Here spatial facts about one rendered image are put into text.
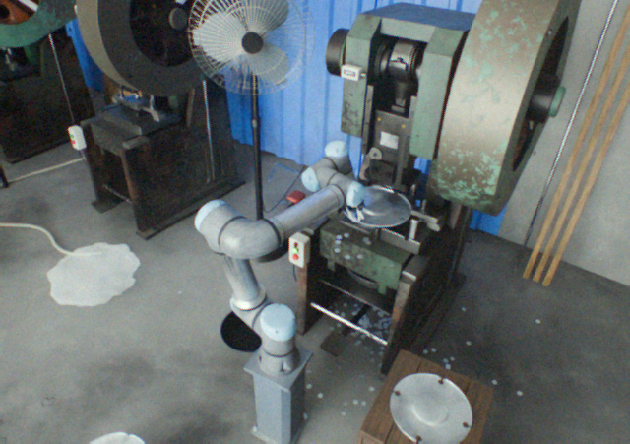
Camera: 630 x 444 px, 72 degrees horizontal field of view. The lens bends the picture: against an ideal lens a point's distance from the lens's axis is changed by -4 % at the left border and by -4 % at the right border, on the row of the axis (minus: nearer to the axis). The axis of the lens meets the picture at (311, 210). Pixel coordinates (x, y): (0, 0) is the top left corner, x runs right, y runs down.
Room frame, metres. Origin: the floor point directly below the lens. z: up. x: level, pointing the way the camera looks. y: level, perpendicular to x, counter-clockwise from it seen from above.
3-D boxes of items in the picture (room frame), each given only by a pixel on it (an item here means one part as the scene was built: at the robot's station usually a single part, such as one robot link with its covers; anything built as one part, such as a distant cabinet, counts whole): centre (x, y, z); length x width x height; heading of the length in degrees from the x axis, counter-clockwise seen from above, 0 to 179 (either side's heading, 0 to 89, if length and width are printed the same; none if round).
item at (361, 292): (1.65, -0.34, 0.31); 0.43 x 0.42 x 0.01; 56
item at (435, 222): (1.55, -0.48, 0.76); 0.17 x 0.06 x 0.10; 56
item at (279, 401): (1.01, 0.10, 0.23); 0.19 x 0.19 x 0.45; 63
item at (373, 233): (1.50, -0.24, 0.72); 0.25 x 0.14 x 0.14; 146
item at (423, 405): (0.90, -0.45, 0.35); 0.29 x 0.29 x 0.01
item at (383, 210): (1.54, -0.27, 0.78); 0.29 x 0.29 x 0.01
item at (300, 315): (1.91, -0.19, 0.45); 0.92 x 0.12 x 0.90; 146
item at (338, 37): (1.80, -0.14, 1.31); 0.22 x 0.12 x 0.22; 146
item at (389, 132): (1.61, -0.31, 1.04); 0.17 x 0.15 x 0.30; 146
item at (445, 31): (1.76, -0.42, 0.83); 0.79 x 0.43 x 1.34; 146
